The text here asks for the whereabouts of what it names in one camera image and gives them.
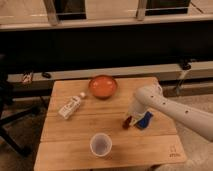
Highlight red pepper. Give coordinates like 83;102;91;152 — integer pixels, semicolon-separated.
122;116;132;129

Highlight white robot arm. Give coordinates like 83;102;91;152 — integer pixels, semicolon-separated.
127;84;213;142

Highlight blue sponge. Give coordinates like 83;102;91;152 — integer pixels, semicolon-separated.
136;111;153;129

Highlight orange bowl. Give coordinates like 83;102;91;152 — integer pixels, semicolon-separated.
88;75;117;99

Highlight clear plastic cup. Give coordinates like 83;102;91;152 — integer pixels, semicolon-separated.
90;133;112;157

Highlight wooden table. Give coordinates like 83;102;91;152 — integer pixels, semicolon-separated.
34;77;186;171

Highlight white bottle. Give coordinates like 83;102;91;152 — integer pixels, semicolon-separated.
58;92;86;120

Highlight black clamp on ledge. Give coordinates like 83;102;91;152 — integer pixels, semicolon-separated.
175;59;192;95

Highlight small black object on ledge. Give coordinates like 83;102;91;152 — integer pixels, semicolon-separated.
42;72;51;79

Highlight striped object on ledge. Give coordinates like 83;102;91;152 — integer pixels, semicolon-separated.
22;72;33;84

